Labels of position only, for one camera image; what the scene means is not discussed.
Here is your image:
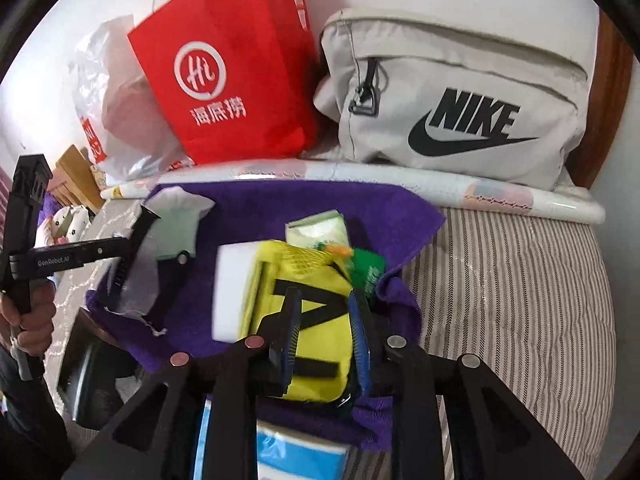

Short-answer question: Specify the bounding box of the yellow black pouch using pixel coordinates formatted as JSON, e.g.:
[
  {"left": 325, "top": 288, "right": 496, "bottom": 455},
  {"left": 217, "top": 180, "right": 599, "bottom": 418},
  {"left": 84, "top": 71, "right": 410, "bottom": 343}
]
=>
[{"left": 240, "top": 240, "right": 352, "bottom": 403}]

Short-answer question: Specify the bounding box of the white foam sponge block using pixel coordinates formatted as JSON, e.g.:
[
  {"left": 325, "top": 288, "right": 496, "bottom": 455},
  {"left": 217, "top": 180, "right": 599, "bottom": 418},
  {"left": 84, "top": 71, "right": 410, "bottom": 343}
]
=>
[{"left": 212, "top": 242, "right": 260, "bottom": 344}]

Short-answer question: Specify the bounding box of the green snack packet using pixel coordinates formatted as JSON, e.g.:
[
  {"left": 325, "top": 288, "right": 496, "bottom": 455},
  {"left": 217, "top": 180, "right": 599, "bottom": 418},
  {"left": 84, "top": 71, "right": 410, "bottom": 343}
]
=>
[{"left": 320, "top": 244, "right": 386, "bottom": 298}]

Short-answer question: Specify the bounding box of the green tissue pack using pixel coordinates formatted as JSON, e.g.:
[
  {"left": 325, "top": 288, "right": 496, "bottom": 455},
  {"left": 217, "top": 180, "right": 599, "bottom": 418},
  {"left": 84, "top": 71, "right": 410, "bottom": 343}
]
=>
[{"left": 285, "top": 210, "right": 350, "bottom": 249}]

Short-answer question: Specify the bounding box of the person's left hand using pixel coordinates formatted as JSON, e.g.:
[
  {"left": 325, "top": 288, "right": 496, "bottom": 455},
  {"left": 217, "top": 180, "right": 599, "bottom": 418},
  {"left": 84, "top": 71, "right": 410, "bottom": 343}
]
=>
[{"left": 0, "top": 280, "right": 56, "bottom": 358}]

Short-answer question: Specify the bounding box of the panda plush toy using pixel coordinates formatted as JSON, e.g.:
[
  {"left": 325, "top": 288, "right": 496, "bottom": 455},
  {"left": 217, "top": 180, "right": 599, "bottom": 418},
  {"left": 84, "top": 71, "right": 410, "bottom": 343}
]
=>
[{"left": 51, "top": 206, "right": 93, "bottom": 244}]

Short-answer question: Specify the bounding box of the purple plush toy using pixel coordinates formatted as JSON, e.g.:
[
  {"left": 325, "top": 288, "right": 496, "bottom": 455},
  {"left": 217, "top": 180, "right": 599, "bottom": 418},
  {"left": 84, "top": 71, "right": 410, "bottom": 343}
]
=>
[{"left": 38, "top": 192, "right": 62, "bottom": 224}]

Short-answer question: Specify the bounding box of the blue tissue box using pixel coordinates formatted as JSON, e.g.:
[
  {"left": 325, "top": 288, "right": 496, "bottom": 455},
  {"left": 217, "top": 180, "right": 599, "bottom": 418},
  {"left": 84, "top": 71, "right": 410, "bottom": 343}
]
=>
[{"left": 256, "top": 422, "right": 349, "bottom": 480}]

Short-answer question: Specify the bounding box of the wooden headboard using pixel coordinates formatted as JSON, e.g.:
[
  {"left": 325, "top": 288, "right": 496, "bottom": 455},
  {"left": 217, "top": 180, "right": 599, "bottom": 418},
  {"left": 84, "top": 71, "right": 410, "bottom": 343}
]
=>
[{"left": 48, "top": 145, "right": 104, "bottom": 214}]

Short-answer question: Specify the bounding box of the purple towel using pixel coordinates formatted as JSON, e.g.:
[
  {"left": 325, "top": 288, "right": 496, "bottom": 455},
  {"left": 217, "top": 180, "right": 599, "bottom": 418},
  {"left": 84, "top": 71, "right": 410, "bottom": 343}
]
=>
[{"left": 87, "top": 180, "right": 444, "bottom": 451}]

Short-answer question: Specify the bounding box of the dark green tea tin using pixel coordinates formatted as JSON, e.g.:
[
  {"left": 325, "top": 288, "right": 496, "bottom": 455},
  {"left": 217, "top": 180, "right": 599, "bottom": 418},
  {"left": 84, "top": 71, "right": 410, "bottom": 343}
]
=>
[{"left": 56, "top": 309, "right": 141, "bottom": 430}]

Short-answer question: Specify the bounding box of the striped mattress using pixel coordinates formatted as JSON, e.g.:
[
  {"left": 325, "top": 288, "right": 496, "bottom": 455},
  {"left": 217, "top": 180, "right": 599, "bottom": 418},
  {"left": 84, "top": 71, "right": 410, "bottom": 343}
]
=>
[{"left": 44, "top": 199, "right": 618, "bottom": 480}]

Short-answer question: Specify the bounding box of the white Miniso plastic bag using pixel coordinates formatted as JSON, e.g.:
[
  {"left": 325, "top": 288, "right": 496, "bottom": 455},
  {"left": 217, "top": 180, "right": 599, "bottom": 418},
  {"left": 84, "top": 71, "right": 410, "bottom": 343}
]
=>
[{"left": 68, "top": 15, "right": 193, "bottom": 182}]

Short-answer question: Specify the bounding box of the rolled patterned paper tube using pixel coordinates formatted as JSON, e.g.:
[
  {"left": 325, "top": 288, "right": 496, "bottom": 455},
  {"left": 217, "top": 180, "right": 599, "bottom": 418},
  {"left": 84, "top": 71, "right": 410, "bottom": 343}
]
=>
[{"left": 98, "top": 158, "right": 606, "bottom": 226}]

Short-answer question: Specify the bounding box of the red Haidilao paper bag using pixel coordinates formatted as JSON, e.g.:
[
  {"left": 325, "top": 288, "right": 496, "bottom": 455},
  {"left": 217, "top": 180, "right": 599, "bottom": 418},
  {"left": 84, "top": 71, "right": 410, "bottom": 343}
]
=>
[{"left": 128, "top": 0, "right": 321, "bottom": 165}]

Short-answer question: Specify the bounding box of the beige Nike bag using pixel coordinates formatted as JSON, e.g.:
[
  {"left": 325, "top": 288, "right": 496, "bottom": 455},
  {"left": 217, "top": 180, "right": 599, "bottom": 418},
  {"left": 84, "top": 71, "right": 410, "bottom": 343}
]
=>
[{"left": 314, "top": 9, "right": 589, "bottom": 190}]

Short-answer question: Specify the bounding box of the wooden door frame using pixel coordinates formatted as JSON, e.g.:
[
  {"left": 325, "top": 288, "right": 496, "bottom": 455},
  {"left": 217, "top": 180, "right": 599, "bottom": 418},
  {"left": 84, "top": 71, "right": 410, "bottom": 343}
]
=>
[{"left": 566, "top": 11, "right": 634, "bottom": 188}]

